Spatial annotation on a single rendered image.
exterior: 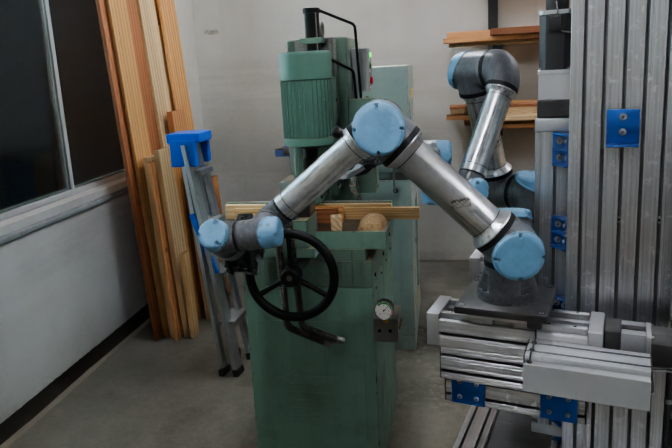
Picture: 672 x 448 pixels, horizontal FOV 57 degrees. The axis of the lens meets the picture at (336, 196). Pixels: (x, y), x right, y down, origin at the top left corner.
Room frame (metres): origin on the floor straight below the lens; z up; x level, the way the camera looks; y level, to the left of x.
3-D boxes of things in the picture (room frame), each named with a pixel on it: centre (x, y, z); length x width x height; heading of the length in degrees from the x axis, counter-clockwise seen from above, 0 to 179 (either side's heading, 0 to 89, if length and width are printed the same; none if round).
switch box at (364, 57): (2.40, -0.12, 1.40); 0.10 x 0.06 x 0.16; 168
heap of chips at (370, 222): (1.99, -0.12, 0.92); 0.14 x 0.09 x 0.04; 168
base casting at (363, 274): (2.23, 0.05, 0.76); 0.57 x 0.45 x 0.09; 168
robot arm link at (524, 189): (1.96, -0.63, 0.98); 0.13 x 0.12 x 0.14; 39
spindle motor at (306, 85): (2.11, 0.08, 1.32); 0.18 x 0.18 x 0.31
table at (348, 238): (2.02, 0.13, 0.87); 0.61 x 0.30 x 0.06; 78
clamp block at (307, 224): (1.93, 0.15, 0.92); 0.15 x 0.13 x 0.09; 78
